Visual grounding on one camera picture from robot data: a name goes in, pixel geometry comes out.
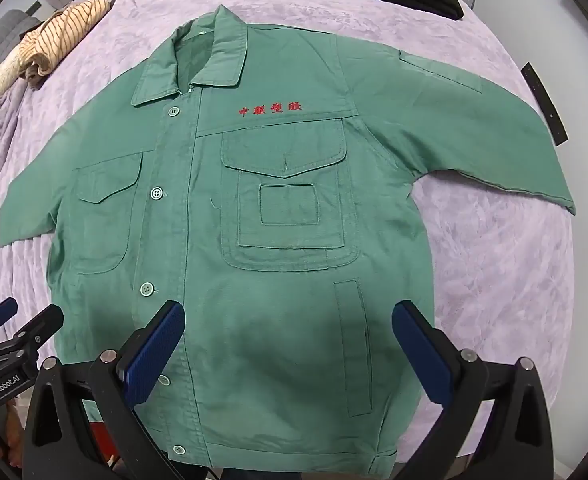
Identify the purple plush blanket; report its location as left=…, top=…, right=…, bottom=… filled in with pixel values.
left=0, top=0, right=574, bottom=480

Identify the striped cream cloth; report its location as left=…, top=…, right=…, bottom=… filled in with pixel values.
left=18, top=0, right=112, bottom=78

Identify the green work jacket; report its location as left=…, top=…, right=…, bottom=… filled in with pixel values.
left=0, top=4, right=577, bottom=468

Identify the black perforated strip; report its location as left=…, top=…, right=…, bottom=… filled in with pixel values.
left=522, top=62, right=570, bottom=147

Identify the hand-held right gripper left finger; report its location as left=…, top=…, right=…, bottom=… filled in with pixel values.
left=24, top=300, right=187, bottom=480

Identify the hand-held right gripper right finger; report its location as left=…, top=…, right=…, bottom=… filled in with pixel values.
left=391, top=300, right=558, bottom=480

